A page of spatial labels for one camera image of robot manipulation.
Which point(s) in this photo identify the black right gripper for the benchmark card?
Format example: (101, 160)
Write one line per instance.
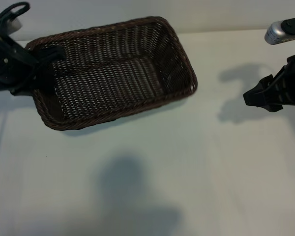
(291, 86)

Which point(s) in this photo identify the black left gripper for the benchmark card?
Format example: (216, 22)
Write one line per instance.
(7, 66)

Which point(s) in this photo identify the dark brown woven basket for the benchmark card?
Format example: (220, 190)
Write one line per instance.
(113, 81)

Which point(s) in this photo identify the black and silver right robot arm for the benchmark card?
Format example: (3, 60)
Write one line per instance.
(276, 32)

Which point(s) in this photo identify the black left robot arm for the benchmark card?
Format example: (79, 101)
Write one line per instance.
(0, 22)

